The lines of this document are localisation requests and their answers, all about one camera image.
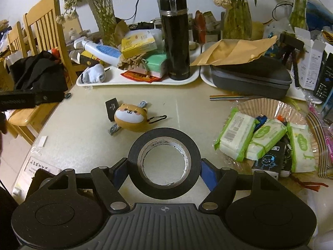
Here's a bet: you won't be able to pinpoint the mint green box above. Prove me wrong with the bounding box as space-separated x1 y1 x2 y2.
143 53 168 79

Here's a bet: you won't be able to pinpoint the red ribbon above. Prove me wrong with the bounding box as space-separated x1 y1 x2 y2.
302 181 329 191

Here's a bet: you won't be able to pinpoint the green white packet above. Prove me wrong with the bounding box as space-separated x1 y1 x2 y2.
203 11 222 32

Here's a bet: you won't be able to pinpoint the dark grey hard case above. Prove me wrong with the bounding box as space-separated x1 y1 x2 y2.
210 57 292 96

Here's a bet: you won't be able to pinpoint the white tray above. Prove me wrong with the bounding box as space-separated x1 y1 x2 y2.
200 42 309 101
76 43 201 86

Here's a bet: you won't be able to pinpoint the white lotion bottle blue label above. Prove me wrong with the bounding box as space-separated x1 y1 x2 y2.
73 39 123 67

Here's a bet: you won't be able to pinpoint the black selfie stick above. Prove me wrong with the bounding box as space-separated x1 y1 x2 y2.
279 32 305 89

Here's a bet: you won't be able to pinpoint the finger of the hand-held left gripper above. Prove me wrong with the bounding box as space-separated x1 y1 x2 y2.
35 90 64 106

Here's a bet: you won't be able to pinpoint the white blue sock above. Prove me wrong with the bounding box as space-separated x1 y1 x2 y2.
81 64 107 84

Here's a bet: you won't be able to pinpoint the burlap pouch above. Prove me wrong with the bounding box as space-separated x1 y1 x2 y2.
118 53 149 70

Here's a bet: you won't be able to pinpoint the wooden chair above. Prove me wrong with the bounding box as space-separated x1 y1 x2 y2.
6 0 78 145
6 22 30 65

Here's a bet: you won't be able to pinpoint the black box gold emblem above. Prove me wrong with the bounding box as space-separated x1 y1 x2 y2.
79 55 101 67

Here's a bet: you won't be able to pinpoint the green white wet wipes pack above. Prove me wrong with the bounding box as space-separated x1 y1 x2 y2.
286 124 316 173
215 108 257 162
246 119 288 160

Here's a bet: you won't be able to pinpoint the dried white flowers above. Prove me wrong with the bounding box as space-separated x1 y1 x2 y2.
55 0 79 26
213 0 232 9

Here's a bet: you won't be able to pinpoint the glass vase green stems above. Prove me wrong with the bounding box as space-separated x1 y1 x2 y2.
223 0 253 41
87 0 117 48
289 0 311 31

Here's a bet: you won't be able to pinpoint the brown paper envelope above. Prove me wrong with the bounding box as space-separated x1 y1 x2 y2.
190 36 277 67

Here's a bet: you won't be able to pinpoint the small black card box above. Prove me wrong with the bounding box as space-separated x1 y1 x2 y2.
105 98 120 122

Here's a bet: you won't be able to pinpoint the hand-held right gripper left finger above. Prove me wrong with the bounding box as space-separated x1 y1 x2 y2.
47 157 131 213

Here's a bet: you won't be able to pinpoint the yellow box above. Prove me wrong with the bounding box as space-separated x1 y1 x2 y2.
121 30 158 59

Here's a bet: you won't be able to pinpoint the black thermos bottle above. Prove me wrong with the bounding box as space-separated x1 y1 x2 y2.
159 0 190 81

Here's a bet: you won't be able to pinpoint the striped woven band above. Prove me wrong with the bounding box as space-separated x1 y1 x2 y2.
307 112 333 180

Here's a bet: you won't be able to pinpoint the black wire loop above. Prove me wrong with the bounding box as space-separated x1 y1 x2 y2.
272 1 292 22

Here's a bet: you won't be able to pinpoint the blue lighter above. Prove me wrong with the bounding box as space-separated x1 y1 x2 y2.
253 115 268 133

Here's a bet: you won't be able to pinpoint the black cable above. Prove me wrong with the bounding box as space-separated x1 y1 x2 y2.
124 0 140 21

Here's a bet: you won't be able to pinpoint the white carton box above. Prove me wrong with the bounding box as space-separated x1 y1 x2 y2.
295 27 327 90

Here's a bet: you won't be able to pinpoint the red orange packet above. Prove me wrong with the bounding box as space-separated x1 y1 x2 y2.
195 10 208 44

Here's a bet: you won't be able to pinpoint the black cloth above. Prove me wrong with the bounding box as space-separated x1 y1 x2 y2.
10 51 65 92

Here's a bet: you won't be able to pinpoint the shiba dog keychain pouch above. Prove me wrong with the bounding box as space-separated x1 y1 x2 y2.
109 99 148 136

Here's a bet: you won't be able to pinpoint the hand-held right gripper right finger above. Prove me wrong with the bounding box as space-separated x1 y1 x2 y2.
199 158 285 212

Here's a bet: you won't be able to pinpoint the rainbow ribbon cable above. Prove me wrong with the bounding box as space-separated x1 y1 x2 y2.
209 94 246 101

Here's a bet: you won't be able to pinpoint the crumpled brown paper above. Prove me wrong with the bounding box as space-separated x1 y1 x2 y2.
114 21 130 48

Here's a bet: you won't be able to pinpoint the white printed paper sheet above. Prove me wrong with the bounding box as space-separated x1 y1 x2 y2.
13 156 54 196

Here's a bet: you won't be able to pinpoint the black tape roll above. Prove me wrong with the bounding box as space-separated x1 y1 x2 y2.
128 127 202 200

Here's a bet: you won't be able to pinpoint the black cartoon tissue pack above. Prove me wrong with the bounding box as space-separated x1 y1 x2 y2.
251 142 287 179

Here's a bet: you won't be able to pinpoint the black carton box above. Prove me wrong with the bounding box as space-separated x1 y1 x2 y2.
313 52 333 105

